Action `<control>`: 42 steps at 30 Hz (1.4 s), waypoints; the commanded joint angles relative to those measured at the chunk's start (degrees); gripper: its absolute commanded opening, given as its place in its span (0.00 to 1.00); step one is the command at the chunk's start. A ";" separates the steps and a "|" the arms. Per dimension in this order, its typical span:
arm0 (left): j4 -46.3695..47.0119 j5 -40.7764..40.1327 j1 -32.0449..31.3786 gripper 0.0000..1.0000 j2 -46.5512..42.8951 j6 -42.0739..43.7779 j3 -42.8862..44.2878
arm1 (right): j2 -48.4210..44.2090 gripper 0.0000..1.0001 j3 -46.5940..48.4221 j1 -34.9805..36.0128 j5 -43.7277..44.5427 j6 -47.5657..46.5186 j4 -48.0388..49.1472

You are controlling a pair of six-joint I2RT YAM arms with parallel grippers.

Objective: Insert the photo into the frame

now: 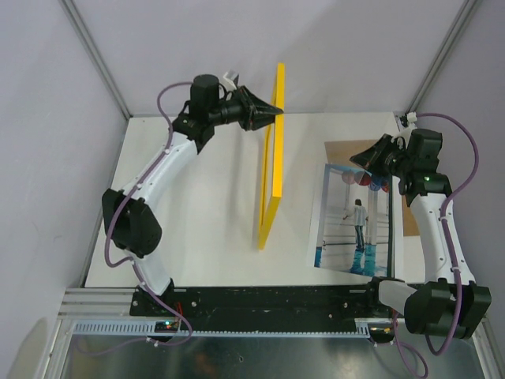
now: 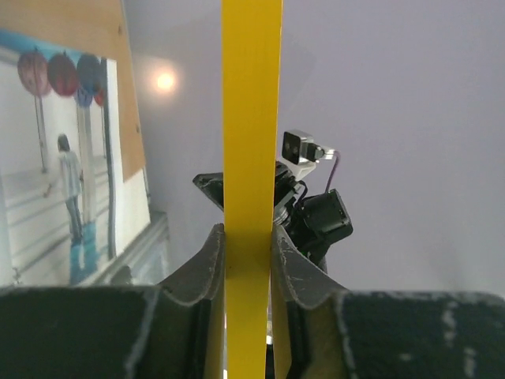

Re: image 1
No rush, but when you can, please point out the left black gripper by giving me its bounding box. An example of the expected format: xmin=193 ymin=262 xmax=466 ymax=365
xmin=208 ymin=85 xmax=282 ymax=132

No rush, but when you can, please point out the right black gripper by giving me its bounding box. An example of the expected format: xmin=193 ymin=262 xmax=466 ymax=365
xmin=350 ymin=134 xmax=413 ymax=178

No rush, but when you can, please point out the brown cardboard backing board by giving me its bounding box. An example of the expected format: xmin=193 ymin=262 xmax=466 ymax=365
xmin=324 ymin=140 xmax=420 ymax=237

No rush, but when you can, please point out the yellow wooden picture frame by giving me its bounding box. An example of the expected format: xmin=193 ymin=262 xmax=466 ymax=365
xmin=257 ymin=62 xmax=287 ymax=250

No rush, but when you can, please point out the printed photo with balloons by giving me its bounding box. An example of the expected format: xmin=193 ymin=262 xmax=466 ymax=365
xmin=311 ymin=163 xmax=393 ymax=277

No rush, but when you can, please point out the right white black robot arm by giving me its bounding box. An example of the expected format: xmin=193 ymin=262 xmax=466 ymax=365
xmin=350 ymin=128 xmax=492 ymax=340

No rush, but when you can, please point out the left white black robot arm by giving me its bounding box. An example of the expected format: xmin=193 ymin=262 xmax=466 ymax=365
xmin=102 ymin=73 xmax=283 ymax=316

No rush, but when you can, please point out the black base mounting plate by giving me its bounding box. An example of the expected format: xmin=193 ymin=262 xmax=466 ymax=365
xmin=129 ymin=287 xmax=395 ymax=332

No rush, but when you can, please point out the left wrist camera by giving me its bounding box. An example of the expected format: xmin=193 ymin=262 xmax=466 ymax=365
xmin=222 ymin=70 xmax=239 ymax=91

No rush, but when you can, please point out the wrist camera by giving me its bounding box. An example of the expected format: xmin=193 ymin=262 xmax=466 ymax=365
xmin=398 ymin=112 xmax=417 ymax=131
xmin=222 ymin=70 xmax=239 ymax=91

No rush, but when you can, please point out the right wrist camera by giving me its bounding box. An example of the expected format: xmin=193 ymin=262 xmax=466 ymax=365
xmin=398 ymin=112 xmax=417 ymax=131

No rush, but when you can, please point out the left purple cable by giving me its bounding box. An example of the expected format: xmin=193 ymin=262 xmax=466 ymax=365
xmin=77 ymin=81 xmax=195 ymax=357

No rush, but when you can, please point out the right aluminium corner post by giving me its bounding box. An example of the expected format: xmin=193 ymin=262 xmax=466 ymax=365
xmin=404 ymin=0 xmax=483 ymax=113

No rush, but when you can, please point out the aluminium corner post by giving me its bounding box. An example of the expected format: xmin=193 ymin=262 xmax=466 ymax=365
xmin=58 ymin=0 xmax=132 ymax=121
xmin=404 ymin=0 xmax=483 ymax=113

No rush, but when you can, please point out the left aluminium corner post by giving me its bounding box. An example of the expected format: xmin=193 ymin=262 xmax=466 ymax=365
xmin=58 ymin=0 xmax=132 ymax=121

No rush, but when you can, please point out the aluminium front rail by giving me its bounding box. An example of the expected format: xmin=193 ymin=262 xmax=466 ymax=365
xmin=58 ymin=288 xmax=134 ymax=320

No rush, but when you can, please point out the white slotted cable duct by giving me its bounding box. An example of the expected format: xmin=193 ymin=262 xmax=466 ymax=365
xmin=73 ymin=319 xmax=393 ymax=338

